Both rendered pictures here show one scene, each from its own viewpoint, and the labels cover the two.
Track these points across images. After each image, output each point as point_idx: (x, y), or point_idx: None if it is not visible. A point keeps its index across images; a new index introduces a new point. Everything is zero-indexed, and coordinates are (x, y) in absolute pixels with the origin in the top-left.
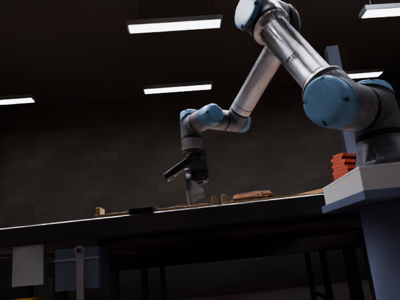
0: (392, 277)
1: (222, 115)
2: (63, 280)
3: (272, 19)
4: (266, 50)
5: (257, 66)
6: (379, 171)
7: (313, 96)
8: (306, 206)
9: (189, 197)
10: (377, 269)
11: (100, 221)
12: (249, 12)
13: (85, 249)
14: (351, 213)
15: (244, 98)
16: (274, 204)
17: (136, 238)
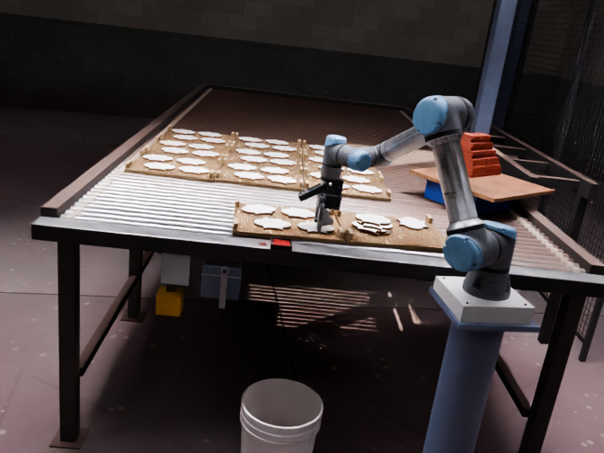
0: (457, 361)
1: (369, 164)
2: (208, 289)
3: (448, 142)
4: None
5: (418, 134)
6: (475, 311)
7: (453, 246)
8: (418, 272)
9: (319, 226)
10: (449, 351)
11: (244, 249)
12: (429, 127)
13: (229, 270)
14: None
15: (395, 151)
16: (394, 265)
17: None
